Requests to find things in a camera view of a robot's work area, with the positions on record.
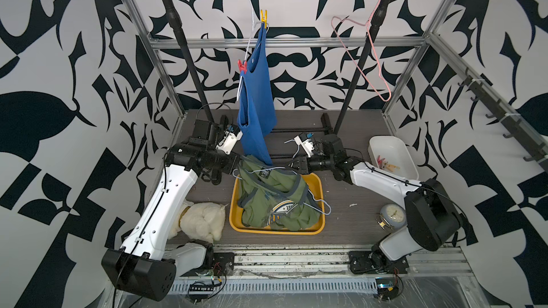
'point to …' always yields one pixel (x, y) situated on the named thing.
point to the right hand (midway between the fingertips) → (286, 163)
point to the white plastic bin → (388, 153)
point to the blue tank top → (257, 119)
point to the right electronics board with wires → (389, 288)
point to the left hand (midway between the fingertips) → (233, 156)
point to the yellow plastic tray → (315, 185)
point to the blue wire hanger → (276, 167)
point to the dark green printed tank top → (275, 196)
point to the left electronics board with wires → (199, 291)
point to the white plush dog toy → (200, 220)
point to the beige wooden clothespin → (392, 167)
